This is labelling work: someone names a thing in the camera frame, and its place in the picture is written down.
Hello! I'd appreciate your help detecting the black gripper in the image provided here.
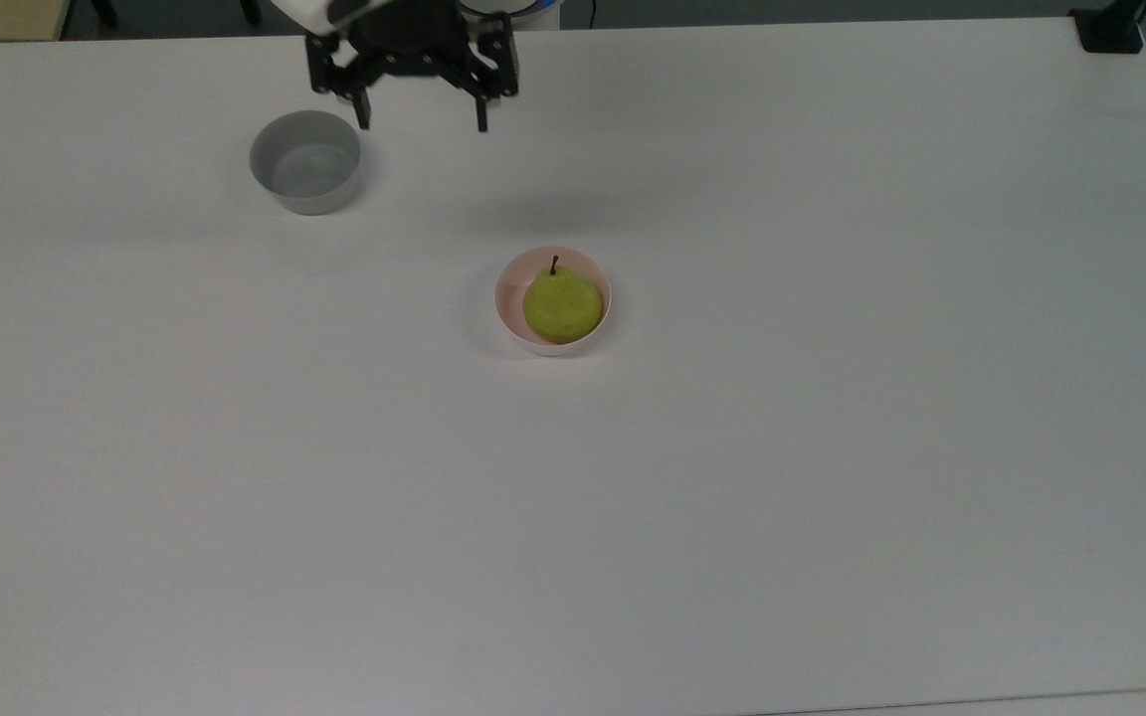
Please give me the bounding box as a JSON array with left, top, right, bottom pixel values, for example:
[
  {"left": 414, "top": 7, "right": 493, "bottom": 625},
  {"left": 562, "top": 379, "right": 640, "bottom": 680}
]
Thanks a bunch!
[{"left": 305, "top": 0, "right": 521, "bottom": 133}]

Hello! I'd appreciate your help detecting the green pear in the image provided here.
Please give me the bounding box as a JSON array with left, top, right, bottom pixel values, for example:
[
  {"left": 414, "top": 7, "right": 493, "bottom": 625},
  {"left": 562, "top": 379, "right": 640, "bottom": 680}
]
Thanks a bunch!
[{"left": 522, "top": 255, "right": 604, "bottom": 345}]

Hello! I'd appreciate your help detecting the grey bowl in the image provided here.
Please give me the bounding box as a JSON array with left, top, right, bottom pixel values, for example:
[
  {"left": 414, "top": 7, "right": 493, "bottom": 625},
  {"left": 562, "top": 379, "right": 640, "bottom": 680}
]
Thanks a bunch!
[{"left": 249, "top": 109, "right": 365, "bottom": 217}]

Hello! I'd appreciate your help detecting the black stand base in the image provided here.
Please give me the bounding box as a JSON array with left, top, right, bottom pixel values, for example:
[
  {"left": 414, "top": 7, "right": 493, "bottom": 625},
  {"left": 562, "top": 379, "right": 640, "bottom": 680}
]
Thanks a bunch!
[{"left": 1070, "top": 0, "right": 1146, "bottom": 55}]

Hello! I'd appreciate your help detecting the pink bowl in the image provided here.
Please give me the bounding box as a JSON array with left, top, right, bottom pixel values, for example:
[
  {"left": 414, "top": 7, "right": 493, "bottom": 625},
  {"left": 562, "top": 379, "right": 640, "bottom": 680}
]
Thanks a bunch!
[{"left": 493, "top": 246, "right": 614, "bottom": 357}]

